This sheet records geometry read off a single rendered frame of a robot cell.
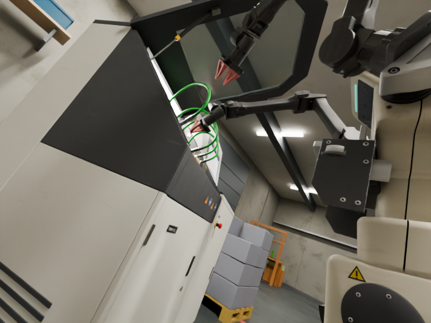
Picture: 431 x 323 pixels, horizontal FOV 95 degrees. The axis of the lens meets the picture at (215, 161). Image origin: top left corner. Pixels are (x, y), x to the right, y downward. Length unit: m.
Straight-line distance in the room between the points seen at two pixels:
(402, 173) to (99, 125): 0.89
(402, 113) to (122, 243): 0.72
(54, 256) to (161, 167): 0.38
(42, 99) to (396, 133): 1.24
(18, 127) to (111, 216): 0.64
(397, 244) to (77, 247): 0.73
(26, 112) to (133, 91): 0.50
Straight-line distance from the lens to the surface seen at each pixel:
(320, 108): 1.10
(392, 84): 0.50
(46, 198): 0.85
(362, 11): 0.62
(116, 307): 0.69
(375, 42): 0.56
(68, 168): 0.84
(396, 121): 0.57
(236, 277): 2.49
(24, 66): 3.79
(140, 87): 0.88
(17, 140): 1.11
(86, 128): 0.89
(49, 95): 1.16
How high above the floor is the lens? 0.75
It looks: 18 degrees up
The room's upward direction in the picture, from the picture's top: 24 degrees clockwise
